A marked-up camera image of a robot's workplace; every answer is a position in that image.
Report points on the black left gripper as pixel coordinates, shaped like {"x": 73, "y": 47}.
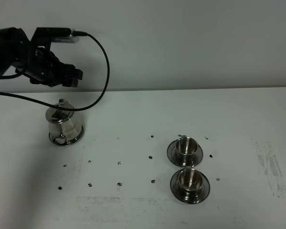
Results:
{"x": 37, "y": 62}

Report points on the stainless steel teapot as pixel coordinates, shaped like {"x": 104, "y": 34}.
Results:
{"x": 65, "y": 127}

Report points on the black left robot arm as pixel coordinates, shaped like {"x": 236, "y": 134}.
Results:
{"x": 9, "y": 53}

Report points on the far stainless steel saucer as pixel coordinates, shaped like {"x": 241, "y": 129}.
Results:
{"x": 184, "y": 163}

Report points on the stainless steel saucer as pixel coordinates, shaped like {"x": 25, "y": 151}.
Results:
{"x": 186, "y": 196}
{"x": 184, "y": 163}

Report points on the far stainless steel teacup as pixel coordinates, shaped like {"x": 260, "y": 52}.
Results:
{"x": 186, "y": 147}

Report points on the stainless steel teacup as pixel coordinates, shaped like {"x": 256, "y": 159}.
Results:
{"x": 186, "y": 147}
{"x": 190, "y": 180}

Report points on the near stainless steel teacup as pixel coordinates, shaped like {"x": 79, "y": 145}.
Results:
{"x": 190, "y": 180}

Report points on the near stainless steel saucer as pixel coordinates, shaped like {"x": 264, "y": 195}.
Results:
{"x": 186, "y": 196}

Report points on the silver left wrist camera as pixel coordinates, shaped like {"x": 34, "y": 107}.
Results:
{"x": 64, "y": 35}

